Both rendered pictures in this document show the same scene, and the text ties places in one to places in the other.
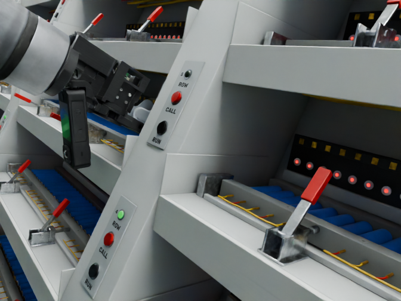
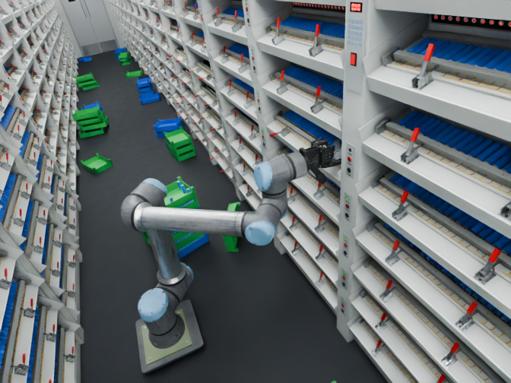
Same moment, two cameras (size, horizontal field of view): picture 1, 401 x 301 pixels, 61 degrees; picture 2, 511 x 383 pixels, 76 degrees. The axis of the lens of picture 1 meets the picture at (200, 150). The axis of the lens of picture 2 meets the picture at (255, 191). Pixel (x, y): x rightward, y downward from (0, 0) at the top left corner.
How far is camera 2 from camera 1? 0.84 m
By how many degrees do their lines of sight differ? 44
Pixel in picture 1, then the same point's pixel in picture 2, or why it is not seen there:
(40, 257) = (323, 204)
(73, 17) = (264, 65)
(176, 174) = (360, 187)
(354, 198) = not seen: hidden behind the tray
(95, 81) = (315, 158)
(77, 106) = (315, 169)
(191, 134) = (360, 174)
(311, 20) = not seen: hidden behind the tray
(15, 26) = (290, 171)
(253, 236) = (391, 208)
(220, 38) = (357, 137)
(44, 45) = (299, 168)
